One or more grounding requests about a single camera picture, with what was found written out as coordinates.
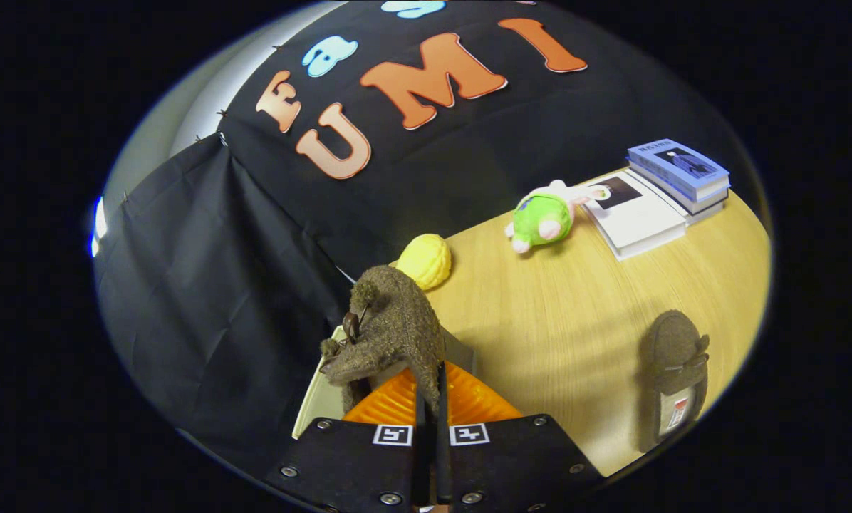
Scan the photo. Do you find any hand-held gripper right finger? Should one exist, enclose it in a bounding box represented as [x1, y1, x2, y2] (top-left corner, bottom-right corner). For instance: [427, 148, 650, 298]
[435, 361, 606, 513]

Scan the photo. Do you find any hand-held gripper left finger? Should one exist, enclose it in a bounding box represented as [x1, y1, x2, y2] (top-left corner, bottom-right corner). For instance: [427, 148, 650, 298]
[264, 365, 428, 513]

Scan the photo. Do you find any beige grey storage box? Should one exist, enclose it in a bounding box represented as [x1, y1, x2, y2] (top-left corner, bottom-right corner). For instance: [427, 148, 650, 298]
[292, 324, 478, 440]

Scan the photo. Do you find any brown fuzzy slipper shoe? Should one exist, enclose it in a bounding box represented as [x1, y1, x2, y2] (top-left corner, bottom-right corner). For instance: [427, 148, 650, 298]
[319, 265, 447, 421]
[636, 309, 712, 455]

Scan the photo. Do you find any yellow knitted plush toy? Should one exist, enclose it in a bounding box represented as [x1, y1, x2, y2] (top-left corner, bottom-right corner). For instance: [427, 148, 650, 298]
[396, 234, 453, 292]

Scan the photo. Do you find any black backdrop cloth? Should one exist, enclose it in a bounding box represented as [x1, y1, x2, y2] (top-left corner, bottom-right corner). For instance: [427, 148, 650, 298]
[95, 0, 762, 464]

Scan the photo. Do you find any green and pink plush toy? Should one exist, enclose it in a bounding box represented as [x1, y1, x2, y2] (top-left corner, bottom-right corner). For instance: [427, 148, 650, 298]
[504, 180, 612, 254]

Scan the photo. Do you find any white book with dark photo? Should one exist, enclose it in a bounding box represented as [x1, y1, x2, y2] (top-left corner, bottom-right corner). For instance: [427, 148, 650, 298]
[584, 170, 687, 261]

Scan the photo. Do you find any ceiling light panel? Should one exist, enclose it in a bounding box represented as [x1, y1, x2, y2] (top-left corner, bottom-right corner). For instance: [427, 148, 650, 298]
[90, 196, 108, 258]

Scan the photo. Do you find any plain white book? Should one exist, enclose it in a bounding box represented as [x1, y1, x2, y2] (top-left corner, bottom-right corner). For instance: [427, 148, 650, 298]
[629, 167, 728, 226]

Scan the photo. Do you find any blue cover book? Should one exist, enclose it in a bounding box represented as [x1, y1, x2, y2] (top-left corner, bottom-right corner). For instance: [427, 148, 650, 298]
[626, 138, 732, 204]

